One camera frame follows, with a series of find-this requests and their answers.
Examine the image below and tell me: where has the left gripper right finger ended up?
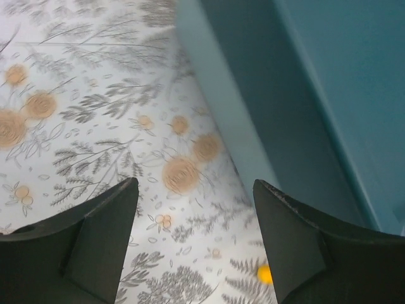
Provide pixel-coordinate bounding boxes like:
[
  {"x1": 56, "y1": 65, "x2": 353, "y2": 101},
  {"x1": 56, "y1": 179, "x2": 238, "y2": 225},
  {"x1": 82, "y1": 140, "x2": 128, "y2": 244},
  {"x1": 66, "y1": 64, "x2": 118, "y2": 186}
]
[{"x1": 253, "y1": 180, "x2": 404, "y2": 304}]

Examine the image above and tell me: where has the teal drawer box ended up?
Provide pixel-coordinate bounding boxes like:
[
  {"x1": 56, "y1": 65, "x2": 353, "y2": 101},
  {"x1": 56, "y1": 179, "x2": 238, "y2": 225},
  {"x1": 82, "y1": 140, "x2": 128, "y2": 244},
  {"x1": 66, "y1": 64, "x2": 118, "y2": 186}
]
[{"x1": 175, "y1": 1, "x2": 404, "y2": 235}]

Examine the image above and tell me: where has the yellow black screwdriver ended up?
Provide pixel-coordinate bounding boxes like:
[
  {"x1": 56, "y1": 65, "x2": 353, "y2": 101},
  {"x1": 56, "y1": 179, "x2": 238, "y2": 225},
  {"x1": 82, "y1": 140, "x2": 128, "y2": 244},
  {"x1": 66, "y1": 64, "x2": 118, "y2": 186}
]
[{"x1": 257, "y1": 264, "x2": 273, "y2": 284}]

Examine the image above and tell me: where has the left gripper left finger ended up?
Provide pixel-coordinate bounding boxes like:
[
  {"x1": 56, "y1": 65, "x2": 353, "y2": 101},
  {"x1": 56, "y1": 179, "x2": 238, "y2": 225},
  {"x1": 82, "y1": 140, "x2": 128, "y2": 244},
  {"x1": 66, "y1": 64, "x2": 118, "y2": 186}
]
[{"x1": 1, "y1": 177, "x2": 139, "y2": 303}]

